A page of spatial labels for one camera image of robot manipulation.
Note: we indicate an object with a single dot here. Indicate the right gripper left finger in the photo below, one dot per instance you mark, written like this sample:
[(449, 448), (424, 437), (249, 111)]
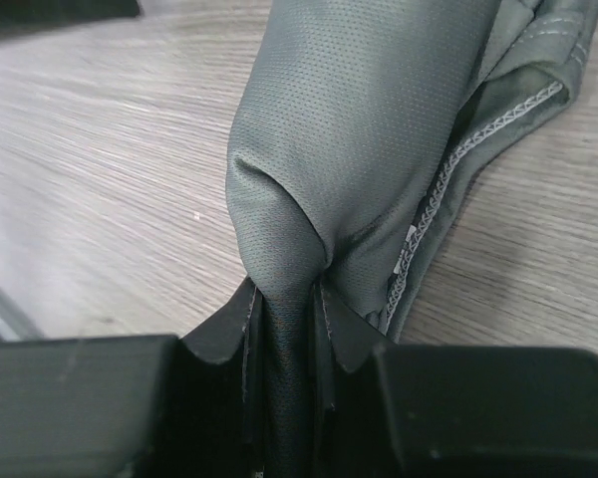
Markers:
[(137, 406)]

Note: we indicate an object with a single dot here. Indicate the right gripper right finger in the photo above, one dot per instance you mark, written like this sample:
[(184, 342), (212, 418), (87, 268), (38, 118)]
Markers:
[(387, 410)]

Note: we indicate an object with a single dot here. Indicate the grey t shirt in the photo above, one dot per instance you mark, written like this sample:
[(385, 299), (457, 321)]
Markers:
[(358, 133)]

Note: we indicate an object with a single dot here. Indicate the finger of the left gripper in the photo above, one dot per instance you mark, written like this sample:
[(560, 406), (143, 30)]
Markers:
[(26, 17)]

